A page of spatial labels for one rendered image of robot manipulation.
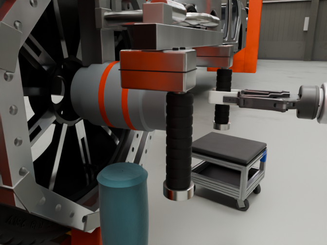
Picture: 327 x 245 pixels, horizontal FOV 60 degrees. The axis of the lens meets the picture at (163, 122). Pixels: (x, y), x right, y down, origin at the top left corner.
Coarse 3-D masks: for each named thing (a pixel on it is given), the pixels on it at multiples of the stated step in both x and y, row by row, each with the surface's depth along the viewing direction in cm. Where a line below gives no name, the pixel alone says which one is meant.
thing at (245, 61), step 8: (256, 0) 367; (256, 8) 369; (248, 16) 375; (256, 16) 371; (248, 24) 378; (256, 24) 374; (248, 32) 380; (256, 32) 376; (248, 40) 383; (256, 40) 379; (248, 48) 385; (256, 48) 382; (240, 56) 393; (248, 56) 388; (256, 56) 384; (240, 64) 394; (248, 64) 391; (256, 64) 397; (248, 72) 394
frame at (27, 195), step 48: (0, 0) 39; (48, 0) 41; (144, 0) 70; (0, 48) 35; (0, 96) 36; (0, 144) 37; (144, 144) 79; (0, 192) 40; (48, 192) 45; (96, 192) 66
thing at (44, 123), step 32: (64, 0) 72; (64, 32) 84; (32, 64) 55; (64, 64) 67; (32, 96) 58; (64, 96) 69; (32, 128) 54; (64, 128) 63; (96, 128) 87; (64, 160) 82; (96, 160) 80; (64, 192) 66
